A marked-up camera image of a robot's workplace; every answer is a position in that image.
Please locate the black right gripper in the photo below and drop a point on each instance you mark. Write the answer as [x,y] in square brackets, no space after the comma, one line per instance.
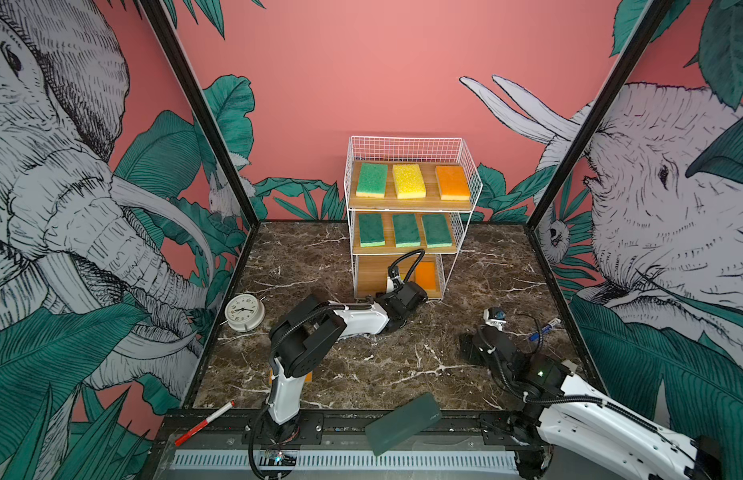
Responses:
[469,339]

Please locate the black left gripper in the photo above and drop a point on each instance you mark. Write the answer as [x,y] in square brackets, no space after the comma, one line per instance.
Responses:
[380,298]

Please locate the orange sponge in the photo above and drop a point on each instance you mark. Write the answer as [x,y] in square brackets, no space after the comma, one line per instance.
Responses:
[452,183]
[308,377]
[426,276]

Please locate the dark green sponge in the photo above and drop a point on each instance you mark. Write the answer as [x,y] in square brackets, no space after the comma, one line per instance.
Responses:
[406,230]
[437,233]
[372,233]

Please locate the yellow sponge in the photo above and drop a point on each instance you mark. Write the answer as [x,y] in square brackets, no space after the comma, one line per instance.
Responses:
[409,183]

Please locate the bright green sponge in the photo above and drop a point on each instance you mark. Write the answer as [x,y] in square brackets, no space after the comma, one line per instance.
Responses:
[372,181]

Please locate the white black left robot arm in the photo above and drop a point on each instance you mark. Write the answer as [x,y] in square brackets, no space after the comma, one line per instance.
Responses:
[307,333]

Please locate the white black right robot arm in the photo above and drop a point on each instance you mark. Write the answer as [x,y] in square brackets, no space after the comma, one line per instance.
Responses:
[560,409]

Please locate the blue marker pen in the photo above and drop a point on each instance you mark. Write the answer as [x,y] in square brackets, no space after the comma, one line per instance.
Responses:
[549,327]

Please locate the large dark green foam block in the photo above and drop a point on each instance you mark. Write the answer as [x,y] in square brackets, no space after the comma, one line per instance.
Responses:
[403,423]

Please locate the white alarm clock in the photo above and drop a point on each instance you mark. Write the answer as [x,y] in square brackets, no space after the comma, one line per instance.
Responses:
[245,312]

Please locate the red white marker pen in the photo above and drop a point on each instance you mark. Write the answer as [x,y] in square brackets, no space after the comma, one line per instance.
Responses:
[205,423]

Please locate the white wire three-tier shelf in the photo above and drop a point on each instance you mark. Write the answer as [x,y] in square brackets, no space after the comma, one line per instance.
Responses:
[410,202]

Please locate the white ribbed front rail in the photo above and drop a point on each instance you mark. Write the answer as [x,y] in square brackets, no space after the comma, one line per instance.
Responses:
[325,460]

